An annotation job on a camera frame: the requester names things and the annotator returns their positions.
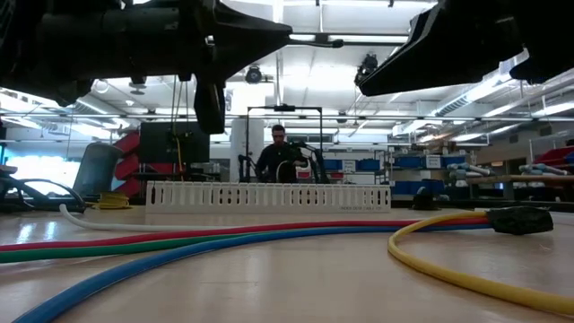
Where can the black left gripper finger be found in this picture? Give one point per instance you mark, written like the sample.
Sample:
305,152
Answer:
233,56
237,27

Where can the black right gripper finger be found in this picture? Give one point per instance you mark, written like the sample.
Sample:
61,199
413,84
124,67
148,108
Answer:
448,72
439,31

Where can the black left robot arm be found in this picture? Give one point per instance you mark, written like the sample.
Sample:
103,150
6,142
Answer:
67,45

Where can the black bench robot arm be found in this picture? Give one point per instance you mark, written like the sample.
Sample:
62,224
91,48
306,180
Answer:
319,166
242,163

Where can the blue storage bin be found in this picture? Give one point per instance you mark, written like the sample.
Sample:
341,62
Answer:
402,187
409,162
333,165
369,165
454,161
436,184

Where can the grey foam roll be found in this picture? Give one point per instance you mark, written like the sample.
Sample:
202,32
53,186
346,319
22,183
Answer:
542,169
475,169

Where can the black monitor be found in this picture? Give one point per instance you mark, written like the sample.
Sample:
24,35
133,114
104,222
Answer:
152,143

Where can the person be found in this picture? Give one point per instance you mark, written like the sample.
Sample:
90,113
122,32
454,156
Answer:
275,161

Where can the red storage bin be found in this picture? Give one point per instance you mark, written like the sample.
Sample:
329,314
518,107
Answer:
556,157

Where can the red zigzag panel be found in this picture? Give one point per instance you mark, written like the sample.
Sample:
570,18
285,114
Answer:
127,168

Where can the wooden workbench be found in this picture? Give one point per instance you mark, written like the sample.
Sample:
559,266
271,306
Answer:
538,178

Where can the black ceiling camera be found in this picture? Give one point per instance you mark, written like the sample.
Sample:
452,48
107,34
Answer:
254,75

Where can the tall black station frame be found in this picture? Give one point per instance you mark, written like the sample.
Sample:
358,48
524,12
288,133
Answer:
284,108

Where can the black overhead camera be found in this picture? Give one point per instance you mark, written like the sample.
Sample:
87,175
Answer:
367,65

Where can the black aluminium frame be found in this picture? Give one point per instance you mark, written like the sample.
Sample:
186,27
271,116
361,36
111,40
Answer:
457,204

